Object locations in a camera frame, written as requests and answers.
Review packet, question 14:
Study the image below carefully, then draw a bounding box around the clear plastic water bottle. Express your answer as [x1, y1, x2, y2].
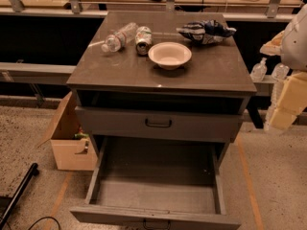
[102, 22, 138, 53]

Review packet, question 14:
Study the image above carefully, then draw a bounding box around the black pole on floor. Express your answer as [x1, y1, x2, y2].
[0, 163, 39, 230]

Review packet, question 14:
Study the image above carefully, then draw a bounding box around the right sanitizer bottle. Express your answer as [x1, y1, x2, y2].
[272, 63, 290, 81]

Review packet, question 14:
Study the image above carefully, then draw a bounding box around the green item in box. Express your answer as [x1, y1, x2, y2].
[74, 129, 89, 140]

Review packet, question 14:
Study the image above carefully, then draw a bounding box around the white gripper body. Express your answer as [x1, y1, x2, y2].
[265, 72, 307, 131]

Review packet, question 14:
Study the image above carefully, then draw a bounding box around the crushed soda can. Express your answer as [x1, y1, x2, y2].
[135, 26, 153, 56]

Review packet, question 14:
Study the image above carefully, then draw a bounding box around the left sanitizer bottle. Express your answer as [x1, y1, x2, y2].
[250, 57, 267, 82]

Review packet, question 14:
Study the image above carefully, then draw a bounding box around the closed middle drawer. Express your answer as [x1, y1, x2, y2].
[75, 106, 243, 143]

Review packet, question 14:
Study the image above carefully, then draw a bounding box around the white paper bowl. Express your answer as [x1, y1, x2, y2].
[148, 42, 192, 70]

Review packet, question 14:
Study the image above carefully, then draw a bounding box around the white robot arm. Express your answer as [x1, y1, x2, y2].
[260, 5, 307, 132]

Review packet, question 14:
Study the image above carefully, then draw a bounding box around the black floor cable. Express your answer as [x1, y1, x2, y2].
[26, 216, 62, 230]

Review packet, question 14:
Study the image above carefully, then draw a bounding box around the blue chip bag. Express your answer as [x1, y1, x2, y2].
[177, 20, 236, 45]

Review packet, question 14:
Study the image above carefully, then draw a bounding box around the grey drawer cabinet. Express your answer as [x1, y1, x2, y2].
[66, 11, 258, 230]

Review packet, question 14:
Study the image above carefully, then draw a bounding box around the open bottom drawer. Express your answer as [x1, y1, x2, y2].
[70, 137, 240, 230]

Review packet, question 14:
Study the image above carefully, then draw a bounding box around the sanitizer bottle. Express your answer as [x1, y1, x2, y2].
[272, 63, 290, 81]
[250, 57, 267, 82]

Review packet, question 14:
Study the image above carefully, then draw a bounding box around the cardboard box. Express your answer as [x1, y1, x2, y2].
[37, 92, 97, 171]

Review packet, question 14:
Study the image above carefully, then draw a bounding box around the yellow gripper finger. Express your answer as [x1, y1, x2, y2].
[260, 31, 284, 56]

